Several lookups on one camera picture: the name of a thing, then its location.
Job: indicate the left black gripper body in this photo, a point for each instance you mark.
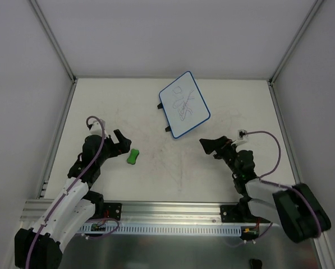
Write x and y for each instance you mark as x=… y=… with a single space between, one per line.
x=114 y=147

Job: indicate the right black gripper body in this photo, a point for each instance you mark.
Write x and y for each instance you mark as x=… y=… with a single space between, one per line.
x=221 y=148

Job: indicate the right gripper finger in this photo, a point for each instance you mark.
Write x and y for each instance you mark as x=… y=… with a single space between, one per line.
x=210 y=146
x=217 y=156

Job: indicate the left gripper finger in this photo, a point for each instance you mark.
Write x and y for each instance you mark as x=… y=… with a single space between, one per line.
x=125 y=149
x=122 y=140

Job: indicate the green whiteboard eraser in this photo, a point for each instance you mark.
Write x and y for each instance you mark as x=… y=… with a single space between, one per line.
x=134 y=153

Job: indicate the blue framed whiteboard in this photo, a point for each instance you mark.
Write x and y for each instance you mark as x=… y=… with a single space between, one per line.
x=183 y=105

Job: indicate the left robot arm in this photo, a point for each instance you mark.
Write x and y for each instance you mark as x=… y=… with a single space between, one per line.
x=43 y=244

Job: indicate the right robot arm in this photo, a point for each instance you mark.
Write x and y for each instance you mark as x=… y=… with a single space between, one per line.
x=293 y=207

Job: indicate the black object on floor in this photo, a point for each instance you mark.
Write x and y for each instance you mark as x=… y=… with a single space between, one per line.
x=255 y=264

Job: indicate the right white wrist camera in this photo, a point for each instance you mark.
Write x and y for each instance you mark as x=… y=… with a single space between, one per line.
x=242 y=138

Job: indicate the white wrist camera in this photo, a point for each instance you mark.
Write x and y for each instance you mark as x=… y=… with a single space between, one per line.
x=96 y=127
x=242 y=138

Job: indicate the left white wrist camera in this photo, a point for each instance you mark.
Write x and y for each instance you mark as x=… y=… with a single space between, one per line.
x=96 y=127

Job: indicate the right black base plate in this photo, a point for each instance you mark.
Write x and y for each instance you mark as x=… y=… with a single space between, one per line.
x=236 y=213

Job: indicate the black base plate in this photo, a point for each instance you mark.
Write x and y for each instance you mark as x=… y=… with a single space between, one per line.
x=236 y=213
x=112 y=210

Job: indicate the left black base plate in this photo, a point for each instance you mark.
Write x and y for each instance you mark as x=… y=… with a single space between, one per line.
x=112 y=210

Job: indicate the left aluminium frame post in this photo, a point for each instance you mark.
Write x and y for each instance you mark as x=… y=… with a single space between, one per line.
x=52 y=38

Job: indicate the aluminium frame post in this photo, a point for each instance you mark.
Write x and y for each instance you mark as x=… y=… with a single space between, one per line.
x=52 y=38
x=296 y=39

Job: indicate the white slotted cable duct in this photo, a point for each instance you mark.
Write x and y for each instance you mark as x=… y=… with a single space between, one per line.
x=161 y=229

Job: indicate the aluminium mounting rail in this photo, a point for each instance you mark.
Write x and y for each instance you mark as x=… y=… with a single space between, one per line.
x=185 y=213

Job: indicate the right aluminium frame post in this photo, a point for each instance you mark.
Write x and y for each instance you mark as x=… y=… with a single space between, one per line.
x=296 y=39

